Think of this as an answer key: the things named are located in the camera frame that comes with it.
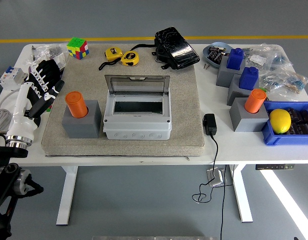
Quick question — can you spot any yellow tape measure with strap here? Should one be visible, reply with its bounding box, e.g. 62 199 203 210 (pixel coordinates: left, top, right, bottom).
98 47 124 71

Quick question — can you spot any white circuit breaker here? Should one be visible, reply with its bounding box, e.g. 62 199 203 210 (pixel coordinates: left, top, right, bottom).
0 66 29 91

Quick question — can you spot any glossy black pouch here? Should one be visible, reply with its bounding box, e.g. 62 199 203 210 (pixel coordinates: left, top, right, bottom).
130 26 201 71

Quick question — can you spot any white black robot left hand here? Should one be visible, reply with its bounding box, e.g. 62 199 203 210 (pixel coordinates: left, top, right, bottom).
5 59 66 141

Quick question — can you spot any clear bag with mixed parts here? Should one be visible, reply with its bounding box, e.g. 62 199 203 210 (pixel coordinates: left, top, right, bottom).
258 69 308 96

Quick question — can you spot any clear bag with blue parts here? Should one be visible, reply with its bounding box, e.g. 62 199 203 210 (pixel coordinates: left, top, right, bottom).
266 43 295 76

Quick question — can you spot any grey electrical box with lid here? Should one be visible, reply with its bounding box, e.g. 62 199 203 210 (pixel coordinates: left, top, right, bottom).
103 74 173 141

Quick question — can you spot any white plastic connector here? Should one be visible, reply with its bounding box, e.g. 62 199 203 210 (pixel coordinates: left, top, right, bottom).
53 53 67 71

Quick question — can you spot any black adapter cord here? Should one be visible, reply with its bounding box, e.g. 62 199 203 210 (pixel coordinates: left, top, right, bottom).
192 133 219 204

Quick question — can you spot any grey-brown mat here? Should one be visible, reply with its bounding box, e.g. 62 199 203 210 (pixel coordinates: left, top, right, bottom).
40 43 205 158

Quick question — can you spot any orange cylinder battery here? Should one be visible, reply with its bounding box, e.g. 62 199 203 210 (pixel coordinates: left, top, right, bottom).
64 91 89 119
244 88 267 114

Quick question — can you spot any blue-grey dish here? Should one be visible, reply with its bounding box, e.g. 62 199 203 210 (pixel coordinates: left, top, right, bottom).
202 41 235 69

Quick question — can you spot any clear bag with small parts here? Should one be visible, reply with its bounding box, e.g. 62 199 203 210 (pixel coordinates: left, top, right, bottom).
31 43 70 72

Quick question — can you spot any grey block holder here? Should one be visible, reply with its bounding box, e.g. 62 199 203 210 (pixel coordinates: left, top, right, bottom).
228 97 270 133
226 73 260 106
215 55 246 88
61 99 102 139

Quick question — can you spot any blue plastic bin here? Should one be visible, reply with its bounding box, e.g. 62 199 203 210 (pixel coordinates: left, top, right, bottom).
260 100 308 147

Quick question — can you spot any large colourful puzzle cube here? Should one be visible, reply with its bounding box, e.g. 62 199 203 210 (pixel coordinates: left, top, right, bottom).
66 36 90 61

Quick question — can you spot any black table control panel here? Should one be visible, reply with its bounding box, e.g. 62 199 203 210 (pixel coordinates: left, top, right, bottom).
255 164 295 171

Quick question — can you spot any yellow lemon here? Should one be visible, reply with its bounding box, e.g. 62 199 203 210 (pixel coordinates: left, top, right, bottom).
269 108 292 135

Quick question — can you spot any blue block battery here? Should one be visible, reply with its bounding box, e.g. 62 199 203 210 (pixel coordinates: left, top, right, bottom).
238 66 260 91
226 47 246 70

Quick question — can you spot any black hanging cable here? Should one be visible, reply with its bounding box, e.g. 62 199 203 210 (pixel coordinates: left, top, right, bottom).
220 164 235 240

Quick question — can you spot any clear bag with white labels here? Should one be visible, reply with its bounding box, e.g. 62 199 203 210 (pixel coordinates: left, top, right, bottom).
244 46 272 70

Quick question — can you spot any grey-white power cable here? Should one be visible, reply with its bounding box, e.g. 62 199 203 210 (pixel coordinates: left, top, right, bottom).
0 87 22 134

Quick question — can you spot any black power adapter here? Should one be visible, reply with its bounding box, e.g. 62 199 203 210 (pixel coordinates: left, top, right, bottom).
202 113 218 136

